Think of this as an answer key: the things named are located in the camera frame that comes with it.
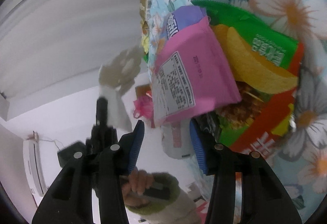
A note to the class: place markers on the black snack packet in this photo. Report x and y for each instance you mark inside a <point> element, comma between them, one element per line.
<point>209,126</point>

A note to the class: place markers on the clear red-printed plastic bag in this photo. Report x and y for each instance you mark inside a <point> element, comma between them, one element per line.
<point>176,142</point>

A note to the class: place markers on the person's left hand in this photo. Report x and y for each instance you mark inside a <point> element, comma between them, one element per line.
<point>136,181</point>

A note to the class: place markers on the pink plastic bag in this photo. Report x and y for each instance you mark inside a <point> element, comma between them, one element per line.
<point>141,110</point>

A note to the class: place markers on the white air conditioner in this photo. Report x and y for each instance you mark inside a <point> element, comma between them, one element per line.
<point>33,170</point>

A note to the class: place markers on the green chip packet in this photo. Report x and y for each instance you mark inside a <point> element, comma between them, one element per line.
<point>268,45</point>

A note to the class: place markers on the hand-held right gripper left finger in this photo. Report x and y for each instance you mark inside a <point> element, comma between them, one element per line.
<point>135,147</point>

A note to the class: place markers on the red green snack packet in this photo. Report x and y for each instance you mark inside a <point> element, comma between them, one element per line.
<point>255,132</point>

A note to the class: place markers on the gold wrapped pack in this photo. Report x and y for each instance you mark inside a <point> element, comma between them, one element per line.
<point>143,9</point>

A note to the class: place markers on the person's left forearm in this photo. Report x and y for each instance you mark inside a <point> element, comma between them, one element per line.
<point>178,208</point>

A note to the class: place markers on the yellow snack packet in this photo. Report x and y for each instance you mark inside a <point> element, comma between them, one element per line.
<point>145,43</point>

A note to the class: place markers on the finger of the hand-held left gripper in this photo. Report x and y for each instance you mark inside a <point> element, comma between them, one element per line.
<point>102,111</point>

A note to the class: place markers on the small green packet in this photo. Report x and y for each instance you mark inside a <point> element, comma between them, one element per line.
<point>146,57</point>

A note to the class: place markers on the white tissue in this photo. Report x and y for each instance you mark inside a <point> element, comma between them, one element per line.
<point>115,106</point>

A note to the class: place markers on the pink snack packet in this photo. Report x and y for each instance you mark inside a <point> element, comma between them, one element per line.
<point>194,73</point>

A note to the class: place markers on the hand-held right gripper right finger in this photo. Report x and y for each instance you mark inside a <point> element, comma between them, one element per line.
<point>198,149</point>

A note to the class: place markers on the cardboard box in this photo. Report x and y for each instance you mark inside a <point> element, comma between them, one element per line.
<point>141,89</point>

